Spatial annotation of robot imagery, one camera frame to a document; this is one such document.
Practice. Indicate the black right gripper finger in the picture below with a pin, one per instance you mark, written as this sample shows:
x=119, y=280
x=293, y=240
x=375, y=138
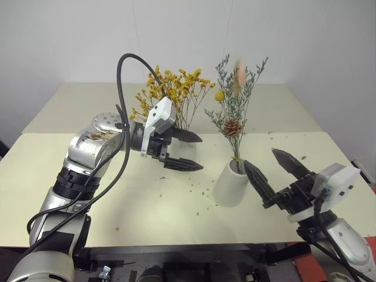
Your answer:
x=260, y=182
x=289, y=164

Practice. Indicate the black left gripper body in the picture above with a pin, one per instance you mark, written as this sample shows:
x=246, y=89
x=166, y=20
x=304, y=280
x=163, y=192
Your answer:
x=158, y=148

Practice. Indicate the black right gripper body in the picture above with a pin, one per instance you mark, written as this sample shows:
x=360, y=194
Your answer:
x=296, y=196

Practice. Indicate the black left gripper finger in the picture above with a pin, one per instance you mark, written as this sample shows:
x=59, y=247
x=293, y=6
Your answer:
x=186, y=136
x=183, y=165

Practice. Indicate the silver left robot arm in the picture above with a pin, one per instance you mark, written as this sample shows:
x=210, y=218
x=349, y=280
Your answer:
x=85, y=147

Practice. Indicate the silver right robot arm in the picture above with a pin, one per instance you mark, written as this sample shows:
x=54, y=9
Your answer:
x=349, y=243

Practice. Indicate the yellow dried flower bouquet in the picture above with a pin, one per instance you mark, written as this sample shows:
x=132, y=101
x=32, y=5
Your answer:
x=176, y=86

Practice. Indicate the white ceramic vase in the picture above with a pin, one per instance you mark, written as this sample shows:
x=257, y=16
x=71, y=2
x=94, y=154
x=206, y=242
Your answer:
x=188, y=150
x=230, y=188

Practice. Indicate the green bouquet with pine cone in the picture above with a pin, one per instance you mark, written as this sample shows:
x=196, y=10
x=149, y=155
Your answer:
x=233, y=126

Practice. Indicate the red flat object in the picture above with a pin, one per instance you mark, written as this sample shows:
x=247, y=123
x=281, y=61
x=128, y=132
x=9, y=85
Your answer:
x=311, y=267

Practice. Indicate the dark rounded shape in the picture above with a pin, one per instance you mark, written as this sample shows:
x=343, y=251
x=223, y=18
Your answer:
x=151, y=274

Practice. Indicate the small metal clip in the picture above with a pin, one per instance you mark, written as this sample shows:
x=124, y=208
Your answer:
x=104, y=271

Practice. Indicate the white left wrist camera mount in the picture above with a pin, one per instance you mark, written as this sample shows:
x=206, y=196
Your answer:
x=162, y=110

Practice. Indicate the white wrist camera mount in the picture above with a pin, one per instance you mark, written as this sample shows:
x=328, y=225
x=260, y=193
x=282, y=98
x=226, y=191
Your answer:
x=162, y=110
x=335, y=182

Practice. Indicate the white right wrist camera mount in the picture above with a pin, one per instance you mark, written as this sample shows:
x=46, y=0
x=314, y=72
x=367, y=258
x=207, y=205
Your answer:
x=335, y=182

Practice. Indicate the black table frame bar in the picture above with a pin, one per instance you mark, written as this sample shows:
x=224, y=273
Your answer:
x=176, y=252

